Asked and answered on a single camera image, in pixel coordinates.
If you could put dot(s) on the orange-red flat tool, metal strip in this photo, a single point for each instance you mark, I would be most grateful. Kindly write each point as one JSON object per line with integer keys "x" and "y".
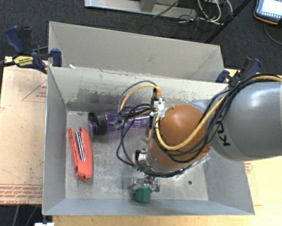
{"x": 86, "y": 164}

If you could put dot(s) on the brown cardboard board, red print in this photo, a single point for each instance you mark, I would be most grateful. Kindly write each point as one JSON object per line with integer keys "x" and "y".
{"x": 17, "y": 135}

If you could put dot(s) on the clear purple bottle, black cap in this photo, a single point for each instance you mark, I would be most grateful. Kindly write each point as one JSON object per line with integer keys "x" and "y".
{"x": 107, "y": 123}

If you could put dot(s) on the grey metal bin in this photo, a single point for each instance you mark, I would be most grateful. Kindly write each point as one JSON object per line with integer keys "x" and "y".
{"x": 107, "y": 174}

